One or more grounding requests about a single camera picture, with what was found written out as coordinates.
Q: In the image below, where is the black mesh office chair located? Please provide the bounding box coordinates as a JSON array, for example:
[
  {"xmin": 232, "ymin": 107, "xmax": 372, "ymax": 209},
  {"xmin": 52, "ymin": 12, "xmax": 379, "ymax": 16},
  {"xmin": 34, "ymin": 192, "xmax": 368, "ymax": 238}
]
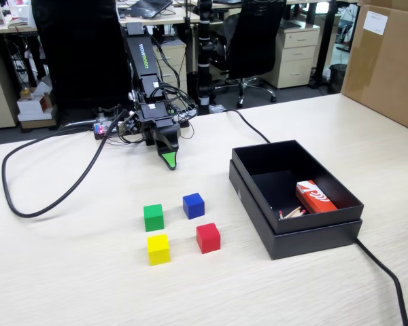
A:
[{"xmin": 212, "ymin": 0, "xmax": 287, "ymax": 109}]

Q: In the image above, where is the black waste bin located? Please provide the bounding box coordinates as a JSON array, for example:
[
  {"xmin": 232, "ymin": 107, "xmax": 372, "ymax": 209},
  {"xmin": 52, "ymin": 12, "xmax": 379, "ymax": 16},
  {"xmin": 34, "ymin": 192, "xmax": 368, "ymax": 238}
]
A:
[{"xmin": 328, "ymin": 63, "xmax": 347, "ymax": 94}]

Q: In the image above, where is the red and white packet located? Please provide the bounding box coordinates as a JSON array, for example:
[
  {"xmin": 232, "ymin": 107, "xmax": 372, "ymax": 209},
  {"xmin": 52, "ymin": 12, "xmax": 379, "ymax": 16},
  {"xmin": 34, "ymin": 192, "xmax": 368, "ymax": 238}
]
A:
[{"xmin": 295, "ymin": 180, "xmax": 339, "ymax": 215}]

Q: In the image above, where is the thick black straight cable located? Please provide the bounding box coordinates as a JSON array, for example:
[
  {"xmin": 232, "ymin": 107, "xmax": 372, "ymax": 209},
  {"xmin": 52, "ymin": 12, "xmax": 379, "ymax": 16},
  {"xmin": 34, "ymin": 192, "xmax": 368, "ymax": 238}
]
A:
[{"xmin": 220, "ymin": 108, "xmax": 408, "ymax": 326}]

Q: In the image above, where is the large black office chair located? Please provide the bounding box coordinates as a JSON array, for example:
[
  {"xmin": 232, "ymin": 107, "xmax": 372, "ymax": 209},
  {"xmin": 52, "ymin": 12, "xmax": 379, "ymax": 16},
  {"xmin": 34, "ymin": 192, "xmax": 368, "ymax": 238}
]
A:
[{"xmin": 32, "ymin": 0, "xmax": 134, "ymax": 110}]

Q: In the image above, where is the yellow cube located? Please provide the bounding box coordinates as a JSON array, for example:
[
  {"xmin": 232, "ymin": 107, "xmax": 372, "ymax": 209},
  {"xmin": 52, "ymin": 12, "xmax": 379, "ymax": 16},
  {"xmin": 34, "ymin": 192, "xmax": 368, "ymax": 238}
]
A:
[{"xmin": 146, "ymin": 233, "xmax": 171, "ymax": 266}]

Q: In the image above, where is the red cube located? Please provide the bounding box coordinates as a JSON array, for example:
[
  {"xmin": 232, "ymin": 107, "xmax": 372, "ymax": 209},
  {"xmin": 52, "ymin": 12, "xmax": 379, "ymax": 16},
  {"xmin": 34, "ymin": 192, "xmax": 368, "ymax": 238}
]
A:
[{"xmin": 196, "ymin": 222, "xmax": 222, "ymax": 255}]

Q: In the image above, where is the black pole with white tape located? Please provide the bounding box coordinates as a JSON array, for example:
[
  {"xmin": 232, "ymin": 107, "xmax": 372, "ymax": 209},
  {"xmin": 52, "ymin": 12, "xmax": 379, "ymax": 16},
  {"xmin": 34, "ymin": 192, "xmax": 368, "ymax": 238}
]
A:
[{"xmin": 194, "ymin": 0, "xmax": 216, "ymax": 115}]

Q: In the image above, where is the black box lid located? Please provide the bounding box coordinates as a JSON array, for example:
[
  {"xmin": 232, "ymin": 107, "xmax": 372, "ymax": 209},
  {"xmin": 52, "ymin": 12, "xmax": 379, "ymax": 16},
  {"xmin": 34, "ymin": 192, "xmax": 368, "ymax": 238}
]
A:
[{"xmin": 228, "ymin": 159, "xmax": 363, "ymax": 261}]

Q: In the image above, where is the beige office desk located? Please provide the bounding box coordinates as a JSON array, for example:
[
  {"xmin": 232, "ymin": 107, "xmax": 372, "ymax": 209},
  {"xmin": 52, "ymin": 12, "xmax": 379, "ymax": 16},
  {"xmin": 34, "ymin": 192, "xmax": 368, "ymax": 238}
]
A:
[{"xmin": 0, "ymin": 5, "xmax": 201, "ymax": 35}]

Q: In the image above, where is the beige cabinet behind arm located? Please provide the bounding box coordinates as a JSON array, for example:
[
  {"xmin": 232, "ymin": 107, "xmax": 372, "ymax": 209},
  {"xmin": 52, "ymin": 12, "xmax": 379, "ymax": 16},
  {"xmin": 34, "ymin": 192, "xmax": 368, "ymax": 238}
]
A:
[{"xmin": 152, "ymin": 43, "xmax": 188, "ymax": 99}]

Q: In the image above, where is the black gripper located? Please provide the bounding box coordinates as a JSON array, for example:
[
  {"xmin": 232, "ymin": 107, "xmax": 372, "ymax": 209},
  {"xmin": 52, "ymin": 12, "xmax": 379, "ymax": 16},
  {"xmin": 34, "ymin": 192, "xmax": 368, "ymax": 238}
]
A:
[{"xmin": 135, "ymin": 101, "xmax": 181, "ymax": 170}]

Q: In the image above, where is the beige three drawer cabinet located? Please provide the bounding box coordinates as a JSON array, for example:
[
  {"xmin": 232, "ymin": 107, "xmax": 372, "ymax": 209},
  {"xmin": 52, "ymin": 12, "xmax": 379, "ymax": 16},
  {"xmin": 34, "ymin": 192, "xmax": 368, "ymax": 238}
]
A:
[{"xmin": 267, "ymin": 25, "xmax": 320, "ymax": 90}]

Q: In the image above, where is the large brown cardboard box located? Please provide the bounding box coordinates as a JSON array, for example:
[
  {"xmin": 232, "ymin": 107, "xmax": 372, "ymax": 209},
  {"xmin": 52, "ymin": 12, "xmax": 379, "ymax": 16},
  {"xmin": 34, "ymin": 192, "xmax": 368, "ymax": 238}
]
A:
[{"xmin": 339, "ymin": 0, "xmax": 408, "ymax": 135}]

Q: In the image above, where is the green cube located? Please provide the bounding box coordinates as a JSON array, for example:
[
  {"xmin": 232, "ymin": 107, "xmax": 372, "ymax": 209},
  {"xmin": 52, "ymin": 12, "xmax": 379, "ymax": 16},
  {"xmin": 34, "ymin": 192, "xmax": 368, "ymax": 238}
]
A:
[{"xmin": 143, "ymin": 203, "xmax": 165, "ymax": 233}]

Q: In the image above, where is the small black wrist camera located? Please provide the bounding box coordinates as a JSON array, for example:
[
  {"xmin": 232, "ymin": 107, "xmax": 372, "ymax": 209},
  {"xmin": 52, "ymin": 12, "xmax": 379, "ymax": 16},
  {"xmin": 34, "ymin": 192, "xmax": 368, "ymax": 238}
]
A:
[{"xmin": 117, "ymin": 113, "xmax": 140, "ymax": 137}]

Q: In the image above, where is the blue cube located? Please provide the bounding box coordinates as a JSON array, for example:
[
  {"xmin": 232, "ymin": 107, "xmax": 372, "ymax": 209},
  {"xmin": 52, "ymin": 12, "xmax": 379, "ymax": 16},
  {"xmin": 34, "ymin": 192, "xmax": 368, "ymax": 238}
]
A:
[{"xmin": 182, "ymin": 192, "xmax": 205, "ymax": 220}]

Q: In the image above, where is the controller board with red light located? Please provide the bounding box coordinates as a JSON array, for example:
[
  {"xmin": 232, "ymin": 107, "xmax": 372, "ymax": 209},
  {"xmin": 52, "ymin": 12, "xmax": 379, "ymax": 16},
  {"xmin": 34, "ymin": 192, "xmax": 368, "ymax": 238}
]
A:
[{"xmin": 92, "ymin": 115, "xmax": 126, "ymax": 141}]

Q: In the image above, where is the black laptop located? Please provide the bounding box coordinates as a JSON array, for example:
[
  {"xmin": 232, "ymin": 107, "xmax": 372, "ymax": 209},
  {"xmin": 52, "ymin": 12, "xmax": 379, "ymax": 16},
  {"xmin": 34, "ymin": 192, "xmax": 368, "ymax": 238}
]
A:
[{"xmin": 125, "ymin": 0, "xmax": 173, "ymax": 20}]

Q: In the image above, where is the black box tray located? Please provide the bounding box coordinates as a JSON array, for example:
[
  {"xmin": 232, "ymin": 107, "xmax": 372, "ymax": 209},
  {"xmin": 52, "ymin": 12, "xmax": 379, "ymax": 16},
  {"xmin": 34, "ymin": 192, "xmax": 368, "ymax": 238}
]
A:
[{"xmin": 231, "ymin": 139, "xmax": 365, "ymax": 235}]

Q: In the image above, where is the white cardboard box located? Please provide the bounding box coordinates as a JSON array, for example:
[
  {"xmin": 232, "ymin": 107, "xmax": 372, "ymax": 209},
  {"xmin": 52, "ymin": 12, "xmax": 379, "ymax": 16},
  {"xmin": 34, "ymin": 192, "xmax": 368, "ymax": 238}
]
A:
[{"xmin": 16, "ymin": 91, "xmax": 54, "ymax": 116}]

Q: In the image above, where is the thick black looped cable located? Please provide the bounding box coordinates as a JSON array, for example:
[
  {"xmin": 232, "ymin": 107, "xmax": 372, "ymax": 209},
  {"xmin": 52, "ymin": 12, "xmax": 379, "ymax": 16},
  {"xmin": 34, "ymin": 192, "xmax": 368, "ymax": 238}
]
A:
[{"xmin": 1, "ymin": 108, "xmax": 129, "ymax": 218}]

